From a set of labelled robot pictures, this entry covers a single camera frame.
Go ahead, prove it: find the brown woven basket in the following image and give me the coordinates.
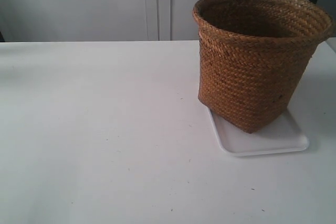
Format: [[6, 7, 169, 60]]
[[193, 0, 335, 133]]

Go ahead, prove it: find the white plastic tray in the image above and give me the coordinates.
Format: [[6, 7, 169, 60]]
[[209, 110, 310, 157]]

